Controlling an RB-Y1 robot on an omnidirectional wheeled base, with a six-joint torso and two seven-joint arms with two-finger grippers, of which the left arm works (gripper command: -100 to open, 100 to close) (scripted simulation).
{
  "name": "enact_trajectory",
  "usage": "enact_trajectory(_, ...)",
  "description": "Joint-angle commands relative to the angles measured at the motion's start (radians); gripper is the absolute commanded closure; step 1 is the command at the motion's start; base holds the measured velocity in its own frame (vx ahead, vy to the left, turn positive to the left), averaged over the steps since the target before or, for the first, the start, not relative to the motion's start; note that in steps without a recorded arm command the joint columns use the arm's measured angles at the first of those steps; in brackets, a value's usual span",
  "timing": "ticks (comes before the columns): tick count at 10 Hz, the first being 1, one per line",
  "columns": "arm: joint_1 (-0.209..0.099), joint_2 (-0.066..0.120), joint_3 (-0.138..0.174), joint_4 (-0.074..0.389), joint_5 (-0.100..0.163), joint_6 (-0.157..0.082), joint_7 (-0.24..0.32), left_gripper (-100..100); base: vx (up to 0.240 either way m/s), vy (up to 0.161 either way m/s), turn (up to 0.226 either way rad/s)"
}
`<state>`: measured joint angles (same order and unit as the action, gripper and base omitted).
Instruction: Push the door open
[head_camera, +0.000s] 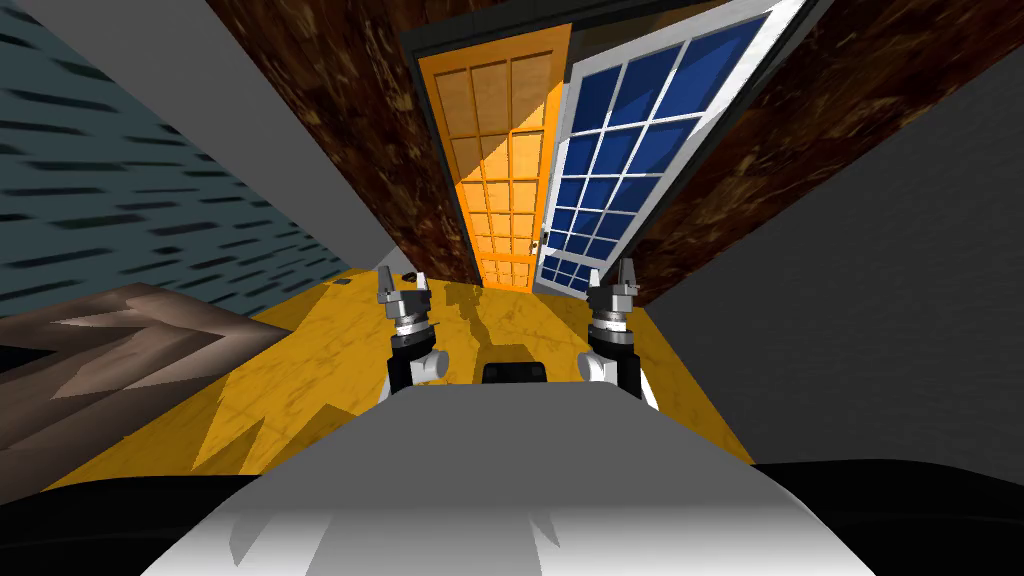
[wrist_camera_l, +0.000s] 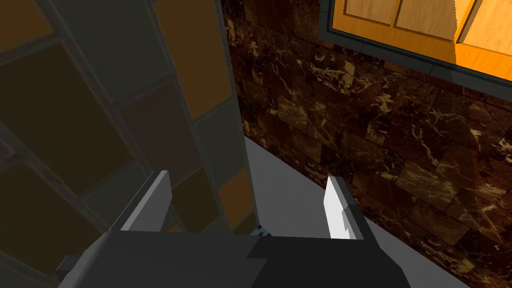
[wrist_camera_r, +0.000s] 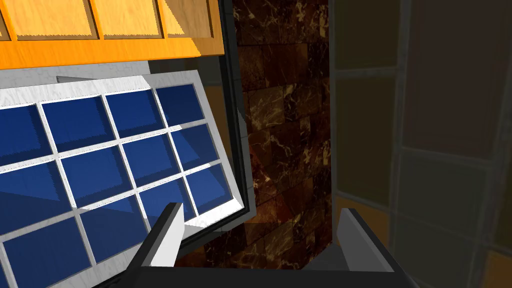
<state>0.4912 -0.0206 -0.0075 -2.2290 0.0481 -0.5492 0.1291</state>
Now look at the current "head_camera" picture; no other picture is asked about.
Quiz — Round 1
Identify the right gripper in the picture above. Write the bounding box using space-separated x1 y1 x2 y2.
587 256 641 317

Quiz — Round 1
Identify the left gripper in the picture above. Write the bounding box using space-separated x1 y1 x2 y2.
377 267 434 323

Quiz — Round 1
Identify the orange panelled door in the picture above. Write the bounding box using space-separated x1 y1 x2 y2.
415 23 575 295

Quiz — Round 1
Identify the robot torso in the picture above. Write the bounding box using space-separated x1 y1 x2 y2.
142 361 878 576

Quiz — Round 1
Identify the white door with blue panes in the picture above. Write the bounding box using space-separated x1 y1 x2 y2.
533 0 811 301

